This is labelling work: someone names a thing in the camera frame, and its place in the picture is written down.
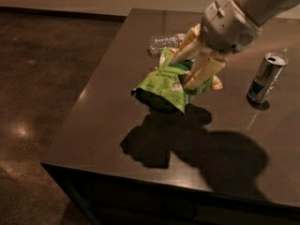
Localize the clear plastic water bottle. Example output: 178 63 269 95
149 34 185 55

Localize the dark table cabinet base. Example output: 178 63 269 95
42 162 300 225

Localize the green rice chip bag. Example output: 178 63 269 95
131 48 222 114

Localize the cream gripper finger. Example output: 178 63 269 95
183 54 226 90
172 23 203 64

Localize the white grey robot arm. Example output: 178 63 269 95
172 0 300 90

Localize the silver blue energy drink can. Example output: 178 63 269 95
247 52 289 104

